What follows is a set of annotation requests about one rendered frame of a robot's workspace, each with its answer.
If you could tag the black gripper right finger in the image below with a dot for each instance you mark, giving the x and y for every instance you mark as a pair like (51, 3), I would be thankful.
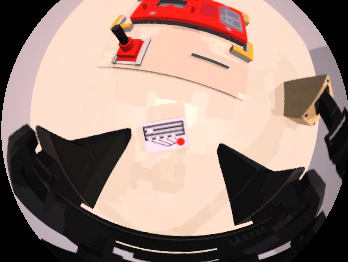
(250, 186)

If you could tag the red toy car body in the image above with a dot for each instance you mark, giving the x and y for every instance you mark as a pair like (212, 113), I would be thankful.
(203, 15)

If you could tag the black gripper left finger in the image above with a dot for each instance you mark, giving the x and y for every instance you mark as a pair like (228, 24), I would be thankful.
(87, 163)

